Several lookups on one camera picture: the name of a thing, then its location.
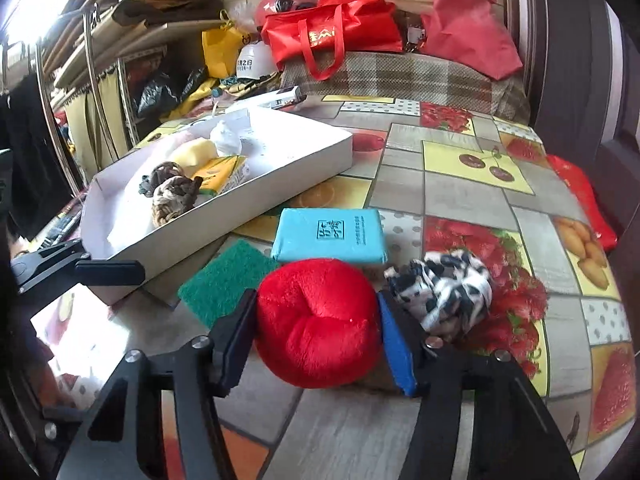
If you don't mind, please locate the yellow plastic bag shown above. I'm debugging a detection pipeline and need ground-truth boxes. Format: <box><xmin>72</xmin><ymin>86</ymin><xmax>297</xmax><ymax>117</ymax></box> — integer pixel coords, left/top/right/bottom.
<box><xmin>201</xmin><ymin>10</ymin><xmax>251</xmax><ymax>78</ymax></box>

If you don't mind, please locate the white cardboard box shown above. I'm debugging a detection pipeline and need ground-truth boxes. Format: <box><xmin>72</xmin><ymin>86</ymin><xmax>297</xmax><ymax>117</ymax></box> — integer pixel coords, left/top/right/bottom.
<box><xmin>80</xmin><ymin>106</ymin><xmax>354</xmax><ymax>307</ymax></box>

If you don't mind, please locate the yellow patterned cloth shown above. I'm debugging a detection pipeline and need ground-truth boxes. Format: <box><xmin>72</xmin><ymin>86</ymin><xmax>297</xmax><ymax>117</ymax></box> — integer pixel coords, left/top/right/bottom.
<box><xmin>220</xmin><ymin>72</ymin><xmax>281</xmax><ymax>98</ymax></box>

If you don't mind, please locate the dark braided rope knot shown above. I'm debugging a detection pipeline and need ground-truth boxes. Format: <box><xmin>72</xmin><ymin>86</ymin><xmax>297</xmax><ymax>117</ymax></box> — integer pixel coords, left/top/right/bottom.
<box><xmin>139</xmin><ymin>161</ymin><xmax>183</xmax><ymax>196</ymax></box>

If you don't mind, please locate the black plastic bag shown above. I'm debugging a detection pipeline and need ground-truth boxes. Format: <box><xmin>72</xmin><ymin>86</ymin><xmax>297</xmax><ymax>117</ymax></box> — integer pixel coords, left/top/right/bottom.
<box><xmin>137</xmin><ymin>65</ymin><xmax>208</xmax><ymax>118</ymax></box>

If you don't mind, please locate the black hanging garment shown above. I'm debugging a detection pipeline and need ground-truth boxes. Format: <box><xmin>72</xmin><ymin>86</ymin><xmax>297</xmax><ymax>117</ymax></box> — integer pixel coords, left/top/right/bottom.
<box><xmin>0</xmin><ymin>72</ymin><xmax>76</xmax><ymax>241</ymax></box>

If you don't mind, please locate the red plush toy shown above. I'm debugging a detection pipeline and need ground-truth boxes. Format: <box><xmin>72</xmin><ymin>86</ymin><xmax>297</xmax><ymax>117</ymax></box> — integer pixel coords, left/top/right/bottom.
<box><xmin>255</xmin><ymin>258</ymin><xmax>383</xmax><ymax>389</ymax></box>

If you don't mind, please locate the yellow cloth curtain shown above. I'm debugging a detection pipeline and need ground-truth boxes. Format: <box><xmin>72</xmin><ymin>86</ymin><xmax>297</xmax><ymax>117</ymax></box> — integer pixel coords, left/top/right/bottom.
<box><xmin>65</xmin><ymin>75</ymin><xmax>133</xmax><ymax>176</ymax></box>

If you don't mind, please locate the red tote bag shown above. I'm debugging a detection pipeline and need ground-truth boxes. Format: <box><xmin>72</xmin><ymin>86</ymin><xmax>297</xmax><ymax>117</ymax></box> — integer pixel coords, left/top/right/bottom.
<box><xmin>261</xmin><ymin>0</ymin><xmax>403</xmax><ymax>81</ymax></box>

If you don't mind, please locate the red helmet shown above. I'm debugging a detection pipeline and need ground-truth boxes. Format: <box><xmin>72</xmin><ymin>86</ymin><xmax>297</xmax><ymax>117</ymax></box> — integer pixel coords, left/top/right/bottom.
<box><xmin>255</xmin><ymin>0</ymin><xmax>321</xmax><ymax>28</ymax></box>

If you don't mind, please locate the metal shelf rack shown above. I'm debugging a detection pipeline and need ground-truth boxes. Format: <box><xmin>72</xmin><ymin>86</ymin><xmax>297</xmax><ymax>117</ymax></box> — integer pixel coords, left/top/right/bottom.
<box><xmin>40</xmin><ymin>0</ymin><xmax>226</xmax><ymax>181</ymax></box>

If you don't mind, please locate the white and maroon carton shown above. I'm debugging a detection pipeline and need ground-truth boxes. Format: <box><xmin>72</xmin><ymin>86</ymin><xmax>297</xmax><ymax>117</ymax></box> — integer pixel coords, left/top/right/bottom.
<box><xmin>260</xmin><ymin>86</ymin><xmax>307</xmax><ymax>110</ymax></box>

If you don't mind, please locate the green scouring pad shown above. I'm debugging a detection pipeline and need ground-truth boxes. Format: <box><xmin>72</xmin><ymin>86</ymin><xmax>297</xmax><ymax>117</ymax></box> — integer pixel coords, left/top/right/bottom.
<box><xmin>177</xmin><ymin>239</ymin><xmax>273</xmax><ymax>331</ymax></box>

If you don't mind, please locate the red non-woven bag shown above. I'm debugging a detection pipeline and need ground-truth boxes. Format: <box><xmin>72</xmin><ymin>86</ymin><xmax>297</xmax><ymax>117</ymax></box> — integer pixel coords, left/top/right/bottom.
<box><xmin>420</xmin><ymin>0</ymin><xmax>523</xmax><ymax>81</ymax></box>

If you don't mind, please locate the red cloth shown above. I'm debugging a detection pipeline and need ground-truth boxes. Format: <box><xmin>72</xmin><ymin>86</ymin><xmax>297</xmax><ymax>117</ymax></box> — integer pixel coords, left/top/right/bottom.
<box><xmin>547</xmin><ymin>155</ymin><xmax>618</xmax><ymax>253</ymax></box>

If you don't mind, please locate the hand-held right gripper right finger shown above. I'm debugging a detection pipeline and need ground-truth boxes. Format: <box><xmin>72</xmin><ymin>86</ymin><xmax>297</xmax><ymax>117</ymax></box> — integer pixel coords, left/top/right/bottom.
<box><xmin>377</xmin><ymin>291</ymin><xmax>581</xmax><ymax>480</ymax></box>

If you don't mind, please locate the clear plastic bag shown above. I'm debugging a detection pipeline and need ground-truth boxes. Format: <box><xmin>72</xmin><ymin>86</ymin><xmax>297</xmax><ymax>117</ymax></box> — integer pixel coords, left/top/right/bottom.
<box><xmin>230</xmin><ymin>0</ymin><xmax>263</xmax><ymax>31</ymax></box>

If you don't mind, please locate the white crumpled plastic bag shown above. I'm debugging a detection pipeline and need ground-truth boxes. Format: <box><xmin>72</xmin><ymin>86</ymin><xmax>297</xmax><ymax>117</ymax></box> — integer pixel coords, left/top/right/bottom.
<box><xmin>209</xmin><ymin>120</ymin><xmax>243</xmax><ymax>156</ymax></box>

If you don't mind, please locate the yellow sponge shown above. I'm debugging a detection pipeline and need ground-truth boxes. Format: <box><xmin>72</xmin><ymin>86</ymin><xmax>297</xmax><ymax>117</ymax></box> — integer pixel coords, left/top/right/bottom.
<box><xmin>172</xmin><ymin>139</ymin><xmax>218</xmax><ymax>171</ymax></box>

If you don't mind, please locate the yellow and green packet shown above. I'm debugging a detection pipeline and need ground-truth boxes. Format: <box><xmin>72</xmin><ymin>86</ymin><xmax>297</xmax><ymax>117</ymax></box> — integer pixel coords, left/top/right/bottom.
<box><xmin>192</xmin><ymin>155</ymin><xmax>249</xmax><ymax>196</ymax></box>

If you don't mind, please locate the plaid blanket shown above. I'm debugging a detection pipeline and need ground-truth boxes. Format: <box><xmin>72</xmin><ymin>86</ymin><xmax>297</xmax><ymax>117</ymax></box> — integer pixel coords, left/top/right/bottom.
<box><xmin>280</xmin><ymin>50</ymin><xmax>531</xmax><ymax>126</ymax></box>

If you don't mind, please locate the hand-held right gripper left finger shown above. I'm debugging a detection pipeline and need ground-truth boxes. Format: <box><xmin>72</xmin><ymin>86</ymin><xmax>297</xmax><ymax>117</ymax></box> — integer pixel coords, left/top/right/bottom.
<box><xmin>56</xmin><ymin>289</ymin><xmax>259</xmax><ymax>480</ymax></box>

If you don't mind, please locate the fruit print tablecloth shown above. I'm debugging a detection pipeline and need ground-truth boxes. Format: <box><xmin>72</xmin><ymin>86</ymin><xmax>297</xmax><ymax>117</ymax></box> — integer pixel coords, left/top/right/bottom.
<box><xmin>30</xmin><ymin>92</ymin><xmax>633</xmax><ymax>480</ymax></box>

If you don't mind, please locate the white helmet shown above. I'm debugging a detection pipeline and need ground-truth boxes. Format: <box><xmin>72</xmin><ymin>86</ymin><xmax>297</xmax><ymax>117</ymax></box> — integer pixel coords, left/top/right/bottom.
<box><xmin>236</xmin><ymin>41</ymin><xmax>278</xmax><ymax>80</ymax></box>

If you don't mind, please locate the brown cardboard pile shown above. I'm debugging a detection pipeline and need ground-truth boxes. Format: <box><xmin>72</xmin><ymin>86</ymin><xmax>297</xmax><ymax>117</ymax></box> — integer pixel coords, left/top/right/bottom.
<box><xmin>112</xmin><ymin>0</ymin><xmax>223</xmax><ymax>28</ymax></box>

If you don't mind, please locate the black and white scrunchie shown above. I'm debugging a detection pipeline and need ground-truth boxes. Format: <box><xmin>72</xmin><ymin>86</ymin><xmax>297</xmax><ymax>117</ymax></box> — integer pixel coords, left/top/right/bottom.
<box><xmin>384</xmin><ymin>252</ymin><xmax>493</xmax><ymax>337</ymax></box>

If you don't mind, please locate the teal tissue pack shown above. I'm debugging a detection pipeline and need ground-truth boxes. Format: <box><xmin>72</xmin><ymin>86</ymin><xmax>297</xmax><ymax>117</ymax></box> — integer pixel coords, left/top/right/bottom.
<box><xmin>271</xmin><ymin>207</ymin><xmax>389</xmax><ymax>267</ymax></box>

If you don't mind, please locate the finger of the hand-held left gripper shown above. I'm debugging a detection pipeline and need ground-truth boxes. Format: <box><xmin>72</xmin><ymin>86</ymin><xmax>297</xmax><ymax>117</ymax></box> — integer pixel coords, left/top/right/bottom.
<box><xmin>10</xmin><ymin>237</ymin><xmax>146</xmax><ymax>296</ymax></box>
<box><xmin>42</xmin><ymin>402</ymin><xmax>98</xmax><ymax>453</ymax></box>

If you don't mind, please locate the braided rope knot toy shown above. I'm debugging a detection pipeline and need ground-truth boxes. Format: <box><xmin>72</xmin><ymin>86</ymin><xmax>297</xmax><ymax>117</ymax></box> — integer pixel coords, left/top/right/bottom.
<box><xmin>151</xmin><ymin>176</ymin><xmax>203</xmax><ymax>227</ymax></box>

